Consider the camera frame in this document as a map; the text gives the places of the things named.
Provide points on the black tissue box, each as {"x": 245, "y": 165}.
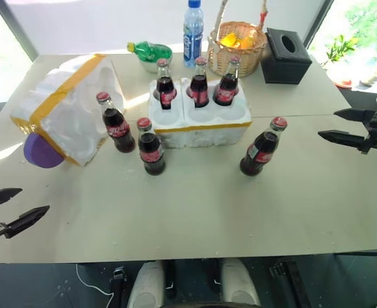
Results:
{"x": 286, "y": 62}

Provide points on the glass cola bottle red cap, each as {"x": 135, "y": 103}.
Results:
{"x": 260, "y": 150}
{"x": 225, "y": 90}
{"x": 165, "y": 88}
{"x": 151, "y": 150}
{"x": 117, "y": 128}
{"x": 198, "y": 88}

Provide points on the white styrofoam block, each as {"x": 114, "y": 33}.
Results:
{"x": 69, "y": 112}

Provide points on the white foam bottle tray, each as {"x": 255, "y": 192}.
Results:
{"x": 201, "y": 128}

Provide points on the purple round bowl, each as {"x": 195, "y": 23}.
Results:
{"x": 42, "y": 154}

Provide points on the green potted plant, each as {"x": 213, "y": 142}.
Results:
{"x": 340, "y": 48}

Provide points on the yellow orange item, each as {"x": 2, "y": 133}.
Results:
{"x": 234, "y": 41}

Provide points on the white rounded robot leg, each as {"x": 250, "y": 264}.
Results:
{"x": 148, "y": 285}
{"x": 239, "y": 285}

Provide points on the blue water bottle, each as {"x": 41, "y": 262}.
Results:
{"x": 193, "y": 38}

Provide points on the white bowl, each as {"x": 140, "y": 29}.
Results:
{"x": 149, "y": 65}

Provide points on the green plastic bottle yellow cap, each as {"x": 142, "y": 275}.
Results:
{"x": 153, "y": 51}

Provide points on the black table stand bracket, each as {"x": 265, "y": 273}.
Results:
{"x": 292, "y": 284}
{"x": 118, "y": 285}

